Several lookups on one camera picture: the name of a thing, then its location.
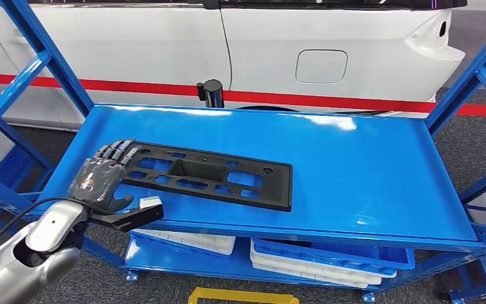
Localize black stanchion post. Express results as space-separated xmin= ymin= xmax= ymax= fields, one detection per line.
xmin=196 ymin=79 xmax=225 ymax=109

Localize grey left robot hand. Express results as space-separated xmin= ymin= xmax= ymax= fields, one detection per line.
xmin=67 ymin=139 xmax=143 ymax=213

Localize blue plastic bin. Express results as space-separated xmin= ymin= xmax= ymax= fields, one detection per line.
xmin=127 ymin=232 xmax=229 ymax=262
xmin=252 ymin=237 xmax=416 ymax=272

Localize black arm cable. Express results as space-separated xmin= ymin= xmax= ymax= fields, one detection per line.
xmin=0 ymin=196 xmax=116 ymax=267

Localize long black plastic part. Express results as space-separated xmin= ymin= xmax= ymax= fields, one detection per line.
xmin=119 ymin=141 xmax=293 ymax=213

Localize white car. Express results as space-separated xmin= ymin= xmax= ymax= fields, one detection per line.
xmin=0 ymin=0 xmax=466 ymax=127

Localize yellow floor tape square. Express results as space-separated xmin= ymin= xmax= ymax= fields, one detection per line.
xmin=187 ymin=287 xmax=301 ymax=304

